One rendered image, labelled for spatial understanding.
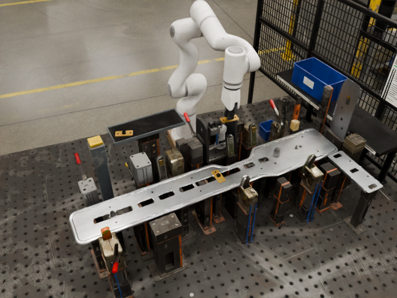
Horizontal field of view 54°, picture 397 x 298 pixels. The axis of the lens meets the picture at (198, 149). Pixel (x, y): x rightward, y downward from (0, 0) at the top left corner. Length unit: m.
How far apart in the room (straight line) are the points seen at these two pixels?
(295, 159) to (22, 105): 3.19
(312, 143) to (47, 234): 1.46
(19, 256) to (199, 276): 0.89
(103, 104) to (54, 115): 0.49
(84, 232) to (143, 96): 2.73
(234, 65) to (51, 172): 1.38
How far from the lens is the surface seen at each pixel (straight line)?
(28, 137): 4.02
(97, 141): 1.89
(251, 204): 1.78
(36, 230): 2.23
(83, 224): 1.76
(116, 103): 4.22
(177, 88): 2.16
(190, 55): 2.04
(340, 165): 2.06
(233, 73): 1.60
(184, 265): 1.93
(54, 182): 2.42
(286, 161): 2.01
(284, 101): 2.06
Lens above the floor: 2.34
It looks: 41 degrees down
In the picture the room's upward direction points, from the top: straight up
